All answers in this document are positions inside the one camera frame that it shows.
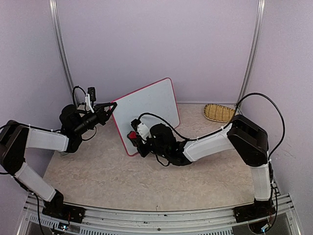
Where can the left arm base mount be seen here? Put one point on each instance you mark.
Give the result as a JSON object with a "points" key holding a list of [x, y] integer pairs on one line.
{"points": [[56, 208]]}

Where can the right aluminium corner post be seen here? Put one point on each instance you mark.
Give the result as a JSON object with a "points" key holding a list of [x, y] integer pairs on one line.
{"points": [[253, 48]]}

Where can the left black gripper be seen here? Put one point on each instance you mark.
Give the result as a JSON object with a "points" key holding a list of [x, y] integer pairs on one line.
{"points": [[103, 117]]}

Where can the woven bamboo tray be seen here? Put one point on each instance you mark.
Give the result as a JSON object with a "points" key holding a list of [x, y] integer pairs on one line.
{"points": [[218, 113]]}

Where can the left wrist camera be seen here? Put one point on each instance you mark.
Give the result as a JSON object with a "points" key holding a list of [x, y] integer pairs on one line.
{"points": [[90, 98]]}

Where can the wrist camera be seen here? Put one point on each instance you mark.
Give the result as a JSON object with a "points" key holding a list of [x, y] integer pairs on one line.
{"points": [[140, 128], [90, 98]]}

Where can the red black whiteboard eraser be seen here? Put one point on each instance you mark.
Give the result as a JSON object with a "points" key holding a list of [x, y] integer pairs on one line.
{"points": [[132, 135]]}

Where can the aluminium corner post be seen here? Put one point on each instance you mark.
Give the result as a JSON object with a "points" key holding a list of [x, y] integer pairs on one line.
{"points": [[253, 48], [60, 44]]}

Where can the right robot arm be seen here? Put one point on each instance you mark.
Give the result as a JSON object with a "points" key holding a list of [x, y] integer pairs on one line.
{"points": [[241, 134]]}

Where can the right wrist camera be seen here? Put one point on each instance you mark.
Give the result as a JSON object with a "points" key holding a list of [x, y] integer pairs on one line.
{"points": [[140, 128]]}

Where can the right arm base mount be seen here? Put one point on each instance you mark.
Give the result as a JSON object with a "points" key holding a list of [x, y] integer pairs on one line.
{"points": [[256, 210]]}

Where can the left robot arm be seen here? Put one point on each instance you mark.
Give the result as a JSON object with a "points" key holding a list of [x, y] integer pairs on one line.
{"points": [[18, 141]]}

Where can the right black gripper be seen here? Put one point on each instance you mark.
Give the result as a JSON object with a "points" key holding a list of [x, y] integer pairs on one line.
{"points": [[143, 152]]}

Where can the front aluminium rail frame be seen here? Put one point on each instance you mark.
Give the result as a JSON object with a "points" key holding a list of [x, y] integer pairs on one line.
{"points": [[102, 221]]}

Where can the left aluminium corner post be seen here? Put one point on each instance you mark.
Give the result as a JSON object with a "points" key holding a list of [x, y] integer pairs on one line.
{"points": [[60, 44]]}

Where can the pink framed whiteboard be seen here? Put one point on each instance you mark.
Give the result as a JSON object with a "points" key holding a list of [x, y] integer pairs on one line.
{"points": [[157, 98]]}

